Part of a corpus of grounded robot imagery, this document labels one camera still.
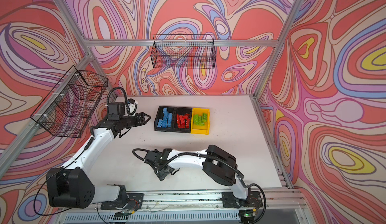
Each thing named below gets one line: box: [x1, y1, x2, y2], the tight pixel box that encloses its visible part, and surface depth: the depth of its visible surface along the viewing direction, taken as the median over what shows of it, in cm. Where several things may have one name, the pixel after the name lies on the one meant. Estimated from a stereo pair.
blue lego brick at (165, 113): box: [162, 107, 168, 121], surface depth 104 cm
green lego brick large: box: [193, 114, 205, 127], surface depth 101 cm
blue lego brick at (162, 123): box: [156, 119, 168, 128], surface depth 103 cm
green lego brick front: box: [201, 113, 208, 125], surface depth 103 cm
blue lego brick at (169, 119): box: [167, 113, 173, 128], surface depth 103 cm
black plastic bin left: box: [154, 105, 175, 133], surface depth 101 cm
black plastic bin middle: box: [171, 106, 193, 134], surface depth 101 cm
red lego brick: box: [183, 113, 191, 129], surface depth 103 cm
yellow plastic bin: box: [190, 107, 211, 136], surface depth 101 cm
